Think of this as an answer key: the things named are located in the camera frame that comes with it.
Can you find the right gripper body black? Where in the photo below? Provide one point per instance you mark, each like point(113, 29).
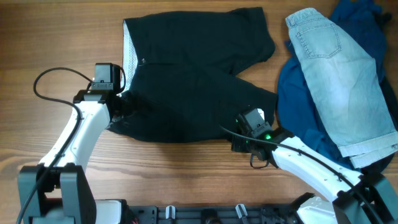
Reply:
point(242, 143)

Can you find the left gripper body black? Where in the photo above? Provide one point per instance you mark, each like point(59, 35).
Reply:
point(129, 106)

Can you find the black shorts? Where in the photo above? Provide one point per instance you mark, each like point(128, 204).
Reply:
point(185, 67)

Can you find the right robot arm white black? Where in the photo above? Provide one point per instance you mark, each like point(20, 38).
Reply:
point(346, 196)

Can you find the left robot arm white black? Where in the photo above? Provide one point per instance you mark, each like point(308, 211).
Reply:
point(56, 189)

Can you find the blue garment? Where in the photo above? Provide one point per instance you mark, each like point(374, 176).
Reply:
point(297, 112)

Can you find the light denim shorts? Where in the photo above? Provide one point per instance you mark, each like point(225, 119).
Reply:
point(342, 79)

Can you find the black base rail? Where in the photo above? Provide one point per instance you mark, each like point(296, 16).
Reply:
point(264, 214)

